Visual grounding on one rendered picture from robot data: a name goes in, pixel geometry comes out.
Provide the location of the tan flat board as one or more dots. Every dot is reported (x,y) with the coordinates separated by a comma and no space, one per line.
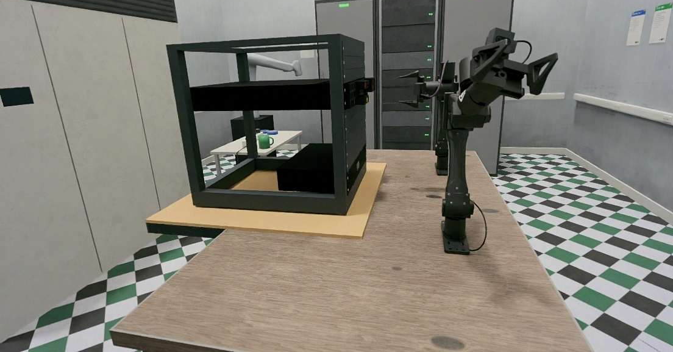
(349,226)

